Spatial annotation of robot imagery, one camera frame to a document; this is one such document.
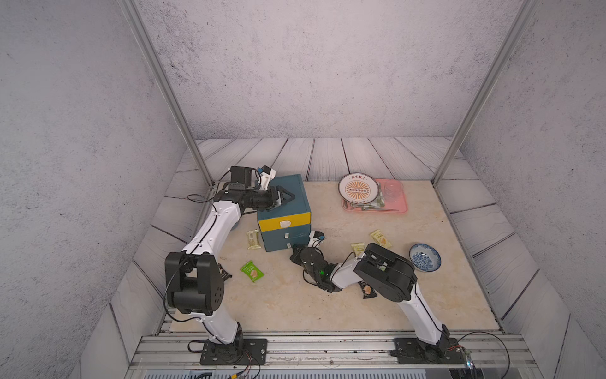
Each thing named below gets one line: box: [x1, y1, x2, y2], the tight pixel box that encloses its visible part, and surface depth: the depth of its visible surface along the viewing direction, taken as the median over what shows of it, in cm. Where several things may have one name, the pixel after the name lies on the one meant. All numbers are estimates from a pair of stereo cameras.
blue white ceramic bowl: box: [408, 243, 442, 273], surface depth 93 cm
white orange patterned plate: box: [337, 172, 380, 205], surface depth 118 cm
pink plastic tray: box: [341, 178, 408, 214], surface depth 113 cm
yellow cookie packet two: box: [369, 228, 393, 248], surface depth 101 cm
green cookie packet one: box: [239, 260, 266, 283], surface depth 92 cm
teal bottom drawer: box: [263, 233, 311, 252], surface depth 94 cm
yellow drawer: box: [258, 212, 312, 233], surface depth 84 cm
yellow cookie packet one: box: [246, 228, 262, 251], surface depth 101 cm
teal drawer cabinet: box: [257, 173, 312, 252], surface depth 86 cm
